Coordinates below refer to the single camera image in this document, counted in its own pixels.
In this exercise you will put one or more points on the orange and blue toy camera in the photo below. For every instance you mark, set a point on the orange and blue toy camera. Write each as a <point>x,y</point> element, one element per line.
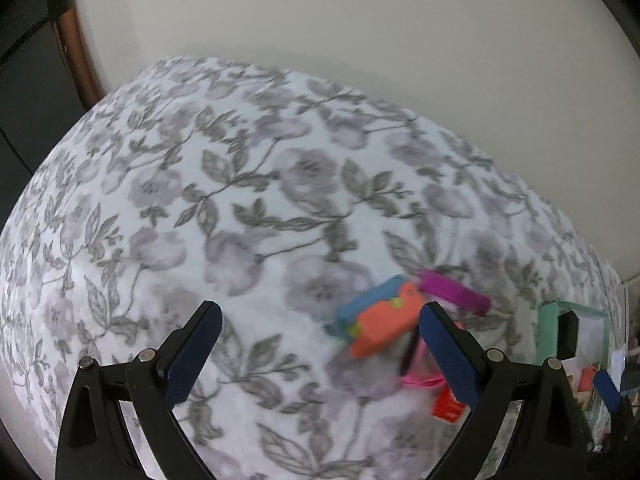
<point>385,325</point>

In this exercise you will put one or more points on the brown wooden trim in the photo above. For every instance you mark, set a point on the brown wooden trim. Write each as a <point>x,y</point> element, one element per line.
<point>80,70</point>

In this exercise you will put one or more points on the black cube box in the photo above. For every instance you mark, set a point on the black cube box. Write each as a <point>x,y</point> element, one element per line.
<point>567,337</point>

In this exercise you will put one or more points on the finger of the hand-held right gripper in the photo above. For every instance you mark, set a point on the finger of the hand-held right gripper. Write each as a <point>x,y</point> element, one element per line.
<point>607,390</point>

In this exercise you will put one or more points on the pink watch band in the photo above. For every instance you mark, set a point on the pink watch band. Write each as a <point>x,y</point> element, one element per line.
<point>417,380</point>

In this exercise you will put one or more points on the white glue bottle red label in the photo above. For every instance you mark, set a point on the white glue bottle red label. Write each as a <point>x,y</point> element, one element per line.
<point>446,407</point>

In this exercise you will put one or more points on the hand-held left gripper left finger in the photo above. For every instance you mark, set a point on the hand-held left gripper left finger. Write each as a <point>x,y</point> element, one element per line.
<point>192,355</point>

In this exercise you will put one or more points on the dark cabinet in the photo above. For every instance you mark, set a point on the dark cabinet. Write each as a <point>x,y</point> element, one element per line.
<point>25,110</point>

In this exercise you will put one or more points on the grey floral blanket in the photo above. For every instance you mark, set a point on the grey floral blanket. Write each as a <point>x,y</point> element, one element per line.
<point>250,160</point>

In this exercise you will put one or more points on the magenta rectangular case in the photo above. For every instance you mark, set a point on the magenta rectangular case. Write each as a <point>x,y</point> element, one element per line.
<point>450,292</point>

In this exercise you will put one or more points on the teal shallow box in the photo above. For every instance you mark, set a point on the teal shallow box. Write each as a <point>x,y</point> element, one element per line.
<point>547,330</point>

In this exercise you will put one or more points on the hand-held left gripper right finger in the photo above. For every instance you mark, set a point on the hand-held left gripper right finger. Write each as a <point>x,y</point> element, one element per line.
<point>450,355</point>

